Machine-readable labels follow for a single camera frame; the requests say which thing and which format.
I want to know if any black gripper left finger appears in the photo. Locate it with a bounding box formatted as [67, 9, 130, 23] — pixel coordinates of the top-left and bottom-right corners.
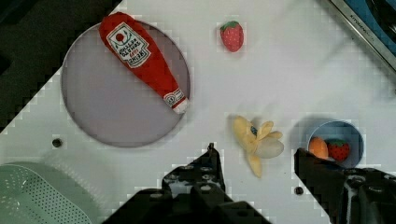
[103, 144, 271, 224]

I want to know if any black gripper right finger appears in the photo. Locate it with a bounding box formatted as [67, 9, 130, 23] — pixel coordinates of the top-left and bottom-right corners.
[294, 148, 396, 224]

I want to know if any yellow plush peeled banana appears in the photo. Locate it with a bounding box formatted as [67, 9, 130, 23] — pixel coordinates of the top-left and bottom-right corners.
[233, 116, 284, 178]

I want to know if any small strawberry in cup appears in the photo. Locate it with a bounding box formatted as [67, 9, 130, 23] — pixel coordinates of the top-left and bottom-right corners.
[327, 139, 350, 161]

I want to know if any orange plush fruit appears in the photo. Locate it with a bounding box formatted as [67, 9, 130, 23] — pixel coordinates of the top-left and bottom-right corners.
[308, 137, 329, 159]

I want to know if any blue cup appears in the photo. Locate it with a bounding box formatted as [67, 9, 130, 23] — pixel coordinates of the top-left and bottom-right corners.
[306, 119, 364, 168]

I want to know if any grey round plate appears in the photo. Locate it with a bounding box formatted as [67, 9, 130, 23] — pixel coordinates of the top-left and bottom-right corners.
[61, 24, 185, 148]

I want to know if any green perforated colander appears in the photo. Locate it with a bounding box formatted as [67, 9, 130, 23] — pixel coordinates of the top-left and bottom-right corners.
[0, 162, 100, 224]

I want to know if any red plush strawberry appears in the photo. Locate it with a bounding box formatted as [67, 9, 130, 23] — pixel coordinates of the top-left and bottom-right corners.
[219, 21, 244, 52]

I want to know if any red plush ketchup bottle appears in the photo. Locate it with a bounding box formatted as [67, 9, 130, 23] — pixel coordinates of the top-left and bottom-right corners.
[99, 12, 189, 114]

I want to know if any silver toaster oven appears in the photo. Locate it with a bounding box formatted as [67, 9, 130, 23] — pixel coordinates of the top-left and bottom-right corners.
[322, 0, 396, 72]

